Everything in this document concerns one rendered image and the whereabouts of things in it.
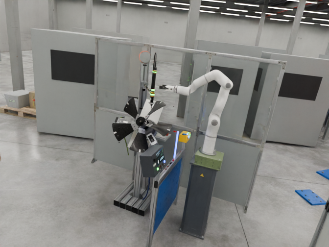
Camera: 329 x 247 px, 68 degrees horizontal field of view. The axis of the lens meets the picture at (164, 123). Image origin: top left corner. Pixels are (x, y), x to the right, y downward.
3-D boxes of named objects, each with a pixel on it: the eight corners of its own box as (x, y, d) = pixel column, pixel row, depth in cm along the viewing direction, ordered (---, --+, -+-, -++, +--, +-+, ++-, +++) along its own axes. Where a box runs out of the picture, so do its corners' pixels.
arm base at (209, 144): (215, 150, 275) (219, 135, 270) (217, 157, 256) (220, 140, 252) (199, 147, 276) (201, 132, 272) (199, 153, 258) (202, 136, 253)
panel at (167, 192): (175, 197, 333) (181, 154, 311) (176, 197, 332) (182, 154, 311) (150, 238, 260) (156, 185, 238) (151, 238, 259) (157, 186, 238)
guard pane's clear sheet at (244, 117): (97, 106, 391) (98, 40, 358) (261, 144, 312) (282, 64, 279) (96, 106, 391) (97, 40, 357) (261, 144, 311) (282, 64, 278)
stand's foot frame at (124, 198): (135, 182, 377) (135, 178, 374) (162, 191, 363) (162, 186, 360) (113, 205, 322) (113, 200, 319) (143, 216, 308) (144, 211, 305)
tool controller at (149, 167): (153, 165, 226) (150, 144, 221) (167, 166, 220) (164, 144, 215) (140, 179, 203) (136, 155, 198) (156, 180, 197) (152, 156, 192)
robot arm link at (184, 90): (179, 86, 262) (177, 85, 253) (191, 88, 258) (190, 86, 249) (178, 94, 262) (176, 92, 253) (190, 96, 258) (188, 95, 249)
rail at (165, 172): (181, 152, 315) (182, 146, 313) (184, 153, 314) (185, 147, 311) (153, 187, 235) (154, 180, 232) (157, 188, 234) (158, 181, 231)
